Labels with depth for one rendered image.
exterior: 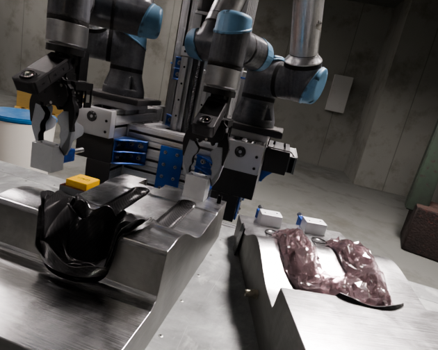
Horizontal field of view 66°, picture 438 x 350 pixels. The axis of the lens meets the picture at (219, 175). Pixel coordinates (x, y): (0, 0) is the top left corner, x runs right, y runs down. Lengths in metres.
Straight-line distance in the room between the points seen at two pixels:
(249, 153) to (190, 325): 0.61
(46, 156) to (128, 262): 0.37
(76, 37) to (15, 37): 8.99
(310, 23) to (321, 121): 6.31
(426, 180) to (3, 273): 3.62
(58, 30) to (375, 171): 6.08
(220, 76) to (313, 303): 0.47
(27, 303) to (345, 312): 0.37
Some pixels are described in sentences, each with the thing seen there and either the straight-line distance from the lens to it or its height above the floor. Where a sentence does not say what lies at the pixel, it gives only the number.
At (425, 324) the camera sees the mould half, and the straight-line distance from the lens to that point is 0.52.
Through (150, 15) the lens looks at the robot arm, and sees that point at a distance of 0.84.
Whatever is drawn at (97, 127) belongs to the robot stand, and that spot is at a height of 0.93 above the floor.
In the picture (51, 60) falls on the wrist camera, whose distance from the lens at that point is 0.74.
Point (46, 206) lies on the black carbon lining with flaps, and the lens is 0.52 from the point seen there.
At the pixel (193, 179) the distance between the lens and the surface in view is 0.74.
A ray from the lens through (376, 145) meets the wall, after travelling 6.42.
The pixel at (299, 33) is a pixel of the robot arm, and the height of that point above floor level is 1.33.
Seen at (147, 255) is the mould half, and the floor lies 0.92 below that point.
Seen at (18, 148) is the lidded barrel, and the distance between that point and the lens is 2.93.
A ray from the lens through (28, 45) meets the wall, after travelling 9.49.
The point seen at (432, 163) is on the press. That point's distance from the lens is 3.79.
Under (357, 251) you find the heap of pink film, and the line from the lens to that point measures 0.65.
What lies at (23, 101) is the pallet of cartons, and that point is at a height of 0.24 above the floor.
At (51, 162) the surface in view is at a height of 0.93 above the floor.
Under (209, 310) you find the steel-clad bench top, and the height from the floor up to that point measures 0.80.
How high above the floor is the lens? 1.14
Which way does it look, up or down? 14 degrees down
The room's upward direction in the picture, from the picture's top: 12 degrees clockwise
